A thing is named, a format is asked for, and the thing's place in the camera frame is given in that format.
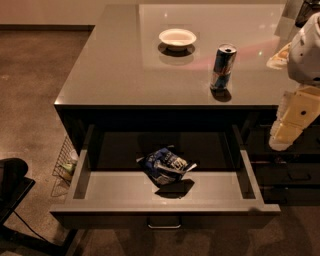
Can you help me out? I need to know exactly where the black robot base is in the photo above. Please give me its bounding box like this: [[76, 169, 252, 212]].
[[0, 158, 76, 256]]

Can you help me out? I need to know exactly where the black cable on floor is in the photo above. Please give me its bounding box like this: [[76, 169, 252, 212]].
[[12, 210, 51, 244]]

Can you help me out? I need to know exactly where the dark object at counter corner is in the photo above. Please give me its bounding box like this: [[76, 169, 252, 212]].
[[295, 0, 320, 28]]

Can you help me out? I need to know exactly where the blue chip bag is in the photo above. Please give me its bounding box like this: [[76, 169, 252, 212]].
[[136, 146, 197, 187]]

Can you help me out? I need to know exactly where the blue silver energy drink can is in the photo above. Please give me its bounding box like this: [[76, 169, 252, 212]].
[[210, 44, 237, 90]]

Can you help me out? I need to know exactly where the metal drawer handle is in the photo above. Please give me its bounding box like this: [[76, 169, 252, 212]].
[[147, 216, 181, 229]]

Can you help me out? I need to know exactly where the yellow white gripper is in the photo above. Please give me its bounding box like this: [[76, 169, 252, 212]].
[[269, 85, 320, 151]]

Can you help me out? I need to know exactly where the white paper bowl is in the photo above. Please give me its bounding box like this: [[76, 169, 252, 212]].
[[159, 28, 197, 51]]

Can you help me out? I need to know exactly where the wire mesh basket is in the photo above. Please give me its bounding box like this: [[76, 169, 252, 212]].
[[51, 136, 78, 197]]

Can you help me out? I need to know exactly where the dark cabinet with grey counter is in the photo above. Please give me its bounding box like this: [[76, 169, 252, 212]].
[[55, 1, 301, 154]]

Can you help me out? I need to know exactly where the open grey top drawer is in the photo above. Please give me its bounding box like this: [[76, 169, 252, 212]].
[[50, 126, 280, 229]]

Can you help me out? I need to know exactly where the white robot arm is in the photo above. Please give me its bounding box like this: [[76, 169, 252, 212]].
[[267, 13, 320, 151]]

